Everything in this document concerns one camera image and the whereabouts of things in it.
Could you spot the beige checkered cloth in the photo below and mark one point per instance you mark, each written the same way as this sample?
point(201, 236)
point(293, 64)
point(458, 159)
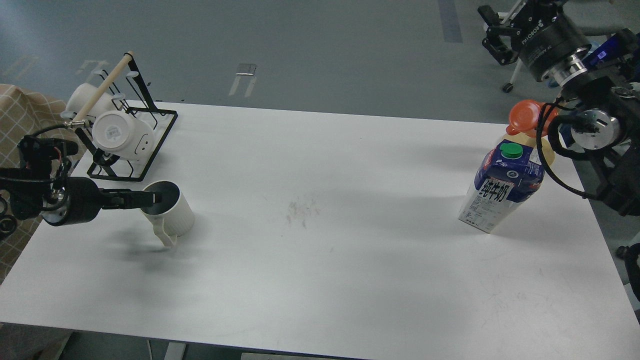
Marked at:
point(22, 111)

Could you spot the orange plastic cup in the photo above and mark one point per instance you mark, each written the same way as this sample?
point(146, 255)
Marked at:
point(523, 118)

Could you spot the wooden cup tree stand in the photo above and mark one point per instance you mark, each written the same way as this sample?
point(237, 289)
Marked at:
point(528, 141)

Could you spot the white smiley mug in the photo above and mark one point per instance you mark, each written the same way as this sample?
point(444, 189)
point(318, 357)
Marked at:
point(121, 134)

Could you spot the black wire cup rack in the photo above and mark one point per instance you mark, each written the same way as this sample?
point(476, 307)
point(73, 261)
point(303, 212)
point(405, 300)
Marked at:
point(122, 89)

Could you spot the white ribbed mug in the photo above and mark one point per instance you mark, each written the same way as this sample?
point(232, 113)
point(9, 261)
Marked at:
point(171, 217)

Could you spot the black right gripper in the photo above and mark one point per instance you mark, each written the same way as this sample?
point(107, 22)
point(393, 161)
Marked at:
point(537, 32)

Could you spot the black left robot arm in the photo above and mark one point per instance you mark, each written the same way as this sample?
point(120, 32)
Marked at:
point(41, 186)

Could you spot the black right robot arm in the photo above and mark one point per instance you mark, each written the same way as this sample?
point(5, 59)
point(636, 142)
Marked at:
point(595, 118)

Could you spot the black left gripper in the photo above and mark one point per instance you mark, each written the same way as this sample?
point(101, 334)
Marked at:
point(84, 201)

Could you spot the blue white milk carton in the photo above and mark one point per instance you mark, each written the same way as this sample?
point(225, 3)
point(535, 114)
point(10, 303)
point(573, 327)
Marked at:
point(507, 177)

